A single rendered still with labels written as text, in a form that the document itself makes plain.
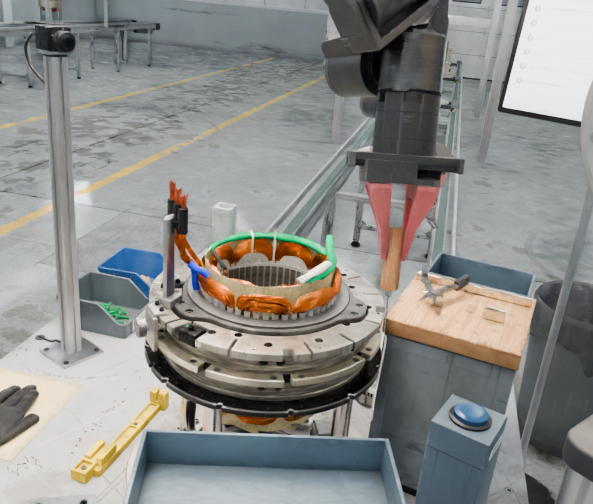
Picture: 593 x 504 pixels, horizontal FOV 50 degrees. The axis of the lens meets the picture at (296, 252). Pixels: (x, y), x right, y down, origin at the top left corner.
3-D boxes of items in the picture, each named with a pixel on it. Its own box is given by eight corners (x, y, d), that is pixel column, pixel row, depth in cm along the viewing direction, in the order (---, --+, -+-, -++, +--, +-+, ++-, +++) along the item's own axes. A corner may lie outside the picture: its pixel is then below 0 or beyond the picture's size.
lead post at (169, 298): (159, 306, 81) (159, 219, 77) (171, 298, 83) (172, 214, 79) (170, 310, 80) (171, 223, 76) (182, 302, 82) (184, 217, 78)
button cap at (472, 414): (447, 418, 74) (449, 410, 74) (460, 402, 77) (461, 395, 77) (481, 432, 72) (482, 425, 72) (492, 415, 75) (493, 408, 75)
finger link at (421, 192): (348, 250, 64) (356, 156, 62) (420, 255, 64) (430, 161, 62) (352, 263, 57) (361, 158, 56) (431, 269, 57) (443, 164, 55)
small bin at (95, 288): (155, 312, 145) (155, 283, 142) (125, 341, 132) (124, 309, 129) (90, 299, 148) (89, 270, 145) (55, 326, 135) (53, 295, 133)
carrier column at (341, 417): (325, 487, 95) (340, 368, 87) (341, 492, 94) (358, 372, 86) (320, 498, 93) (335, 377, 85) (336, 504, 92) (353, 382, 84)
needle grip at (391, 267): (379, 286, 62) (386, 225, 61) (397, 288, 62) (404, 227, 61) (380, 290, 60) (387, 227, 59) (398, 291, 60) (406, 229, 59)
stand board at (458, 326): (417, 283, 108) (419, 270, 107) (533, 312, 101) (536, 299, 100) (381, 332, 91) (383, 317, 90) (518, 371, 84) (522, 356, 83)
